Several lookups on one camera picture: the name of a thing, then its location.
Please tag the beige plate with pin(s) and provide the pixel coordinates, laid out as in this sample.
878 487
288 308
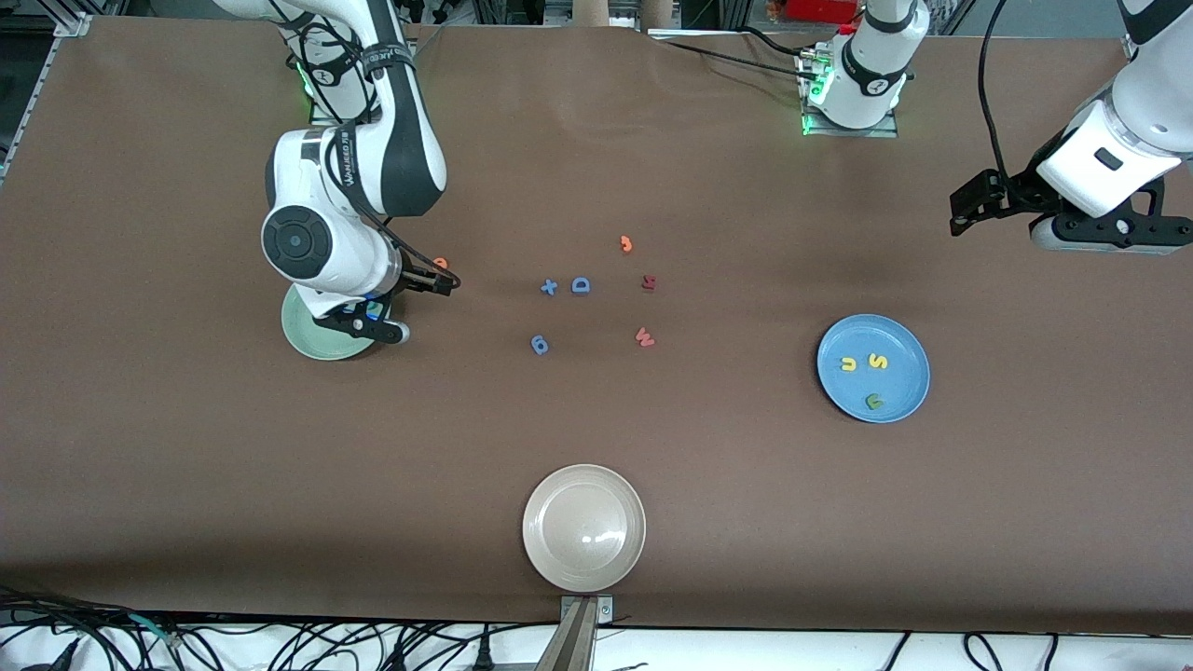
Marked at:
583 528

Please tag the pink letter w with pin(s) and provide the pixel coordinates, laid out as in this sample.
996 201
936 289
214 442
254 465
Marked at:
644 337

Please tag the aluminium frame corner bracket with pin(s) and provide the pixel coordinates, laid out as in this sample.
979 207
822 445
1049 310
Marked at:
75 23

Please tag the blue plate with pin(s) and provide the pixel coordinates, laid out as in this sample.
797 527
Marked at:
895 387

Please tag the red box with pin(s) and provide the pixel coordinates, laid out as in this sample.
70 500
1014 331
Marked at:
820 9

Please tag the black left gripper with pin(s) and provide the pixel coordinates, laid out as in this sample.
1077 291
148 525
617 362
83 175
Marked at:
1014 193

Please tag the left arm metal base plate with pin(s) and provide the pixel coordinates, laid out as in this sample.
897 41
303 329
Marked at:
885 130

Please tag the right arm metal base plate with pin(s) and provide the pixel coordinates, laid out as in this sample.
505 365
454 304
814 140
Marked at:
315 116

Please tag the blue letter g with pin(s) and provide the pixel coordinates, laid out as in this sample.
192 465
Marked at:
540 346

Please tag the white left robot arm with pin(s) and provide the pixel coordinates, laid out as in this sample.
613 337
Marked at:
1146 112

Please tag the pale green plate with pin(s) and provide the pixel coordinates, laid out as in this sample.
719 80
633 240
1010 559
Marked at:
308 340

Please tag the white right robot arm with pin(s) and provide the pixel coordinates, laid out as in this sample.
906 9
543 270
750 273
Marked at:
308 168

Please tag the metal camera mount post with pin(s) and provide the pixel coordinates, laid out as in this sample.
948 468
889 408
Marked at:
578 634

